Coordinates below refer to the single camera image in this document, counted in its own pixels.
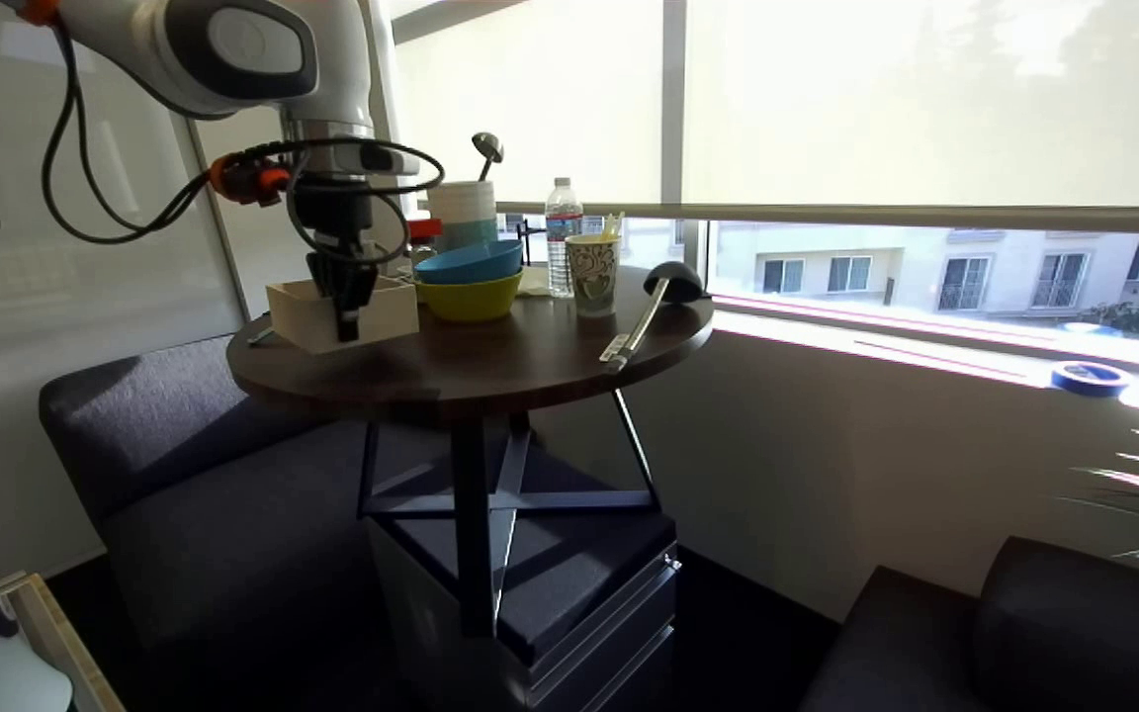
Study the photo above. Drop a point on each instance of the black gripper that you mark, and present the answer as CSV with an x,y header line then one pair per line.
x,y
332,212

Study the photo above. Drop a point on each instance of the blue tape roll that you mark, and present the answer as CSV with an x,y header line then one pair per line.
x,y
1090,379

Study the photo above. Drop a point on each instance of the yellow-green bowl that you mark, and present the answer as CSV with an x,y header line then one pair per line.
x,y
470,301

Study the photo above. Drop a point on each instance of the silver flat metal tool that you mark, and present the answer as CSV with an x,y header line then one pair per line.
x,y
633,329

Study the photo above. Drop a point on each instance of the red container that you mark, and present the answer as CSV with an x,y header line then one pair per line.
x,y
419,232

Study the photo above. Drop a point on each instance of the round wooden table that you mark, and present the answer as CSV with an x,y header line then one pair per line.
x,y
502,357

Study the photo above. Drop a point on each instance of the dark grey fabric sofa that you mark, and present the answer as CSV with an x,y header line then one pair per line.
x,y
198,528

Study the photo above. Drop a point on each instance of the white roller window blind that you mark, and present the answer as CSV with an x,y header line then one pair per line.
x,y
530,92
938,92

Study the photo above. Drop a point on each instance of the blue bowl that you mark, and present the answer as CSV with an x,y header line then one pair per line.
x,y
470,262

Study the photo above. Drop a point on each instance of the black round object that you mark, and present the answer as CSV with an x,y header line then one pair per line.
x,y
674,276

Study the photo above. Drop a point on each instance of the metal ladle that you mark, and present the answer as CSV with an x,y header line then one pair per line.
x,y
486,142

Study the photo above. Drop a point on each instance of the light wooden frame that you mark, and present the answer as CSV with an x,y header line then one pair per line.
x,y
59,646

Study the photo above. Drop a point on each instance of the glass jar with contents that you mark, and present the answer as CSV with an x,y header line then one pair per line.
x,y
590,276

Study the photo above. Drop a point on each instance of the pale yellow small container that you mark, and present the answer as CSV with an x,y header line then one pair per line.
x,y
616,226

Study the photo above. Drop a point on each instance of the white and teal utensil crock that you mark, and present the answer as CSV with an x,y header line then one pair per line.
x,y
468,204

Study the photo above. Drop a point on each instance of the clear plastic water bottle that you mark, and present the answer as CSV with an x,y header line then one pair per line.
x,y
561,232

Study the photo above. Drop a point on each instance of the dark leather armchair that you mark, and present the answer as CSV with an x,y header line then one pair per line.
x,y
1056,632

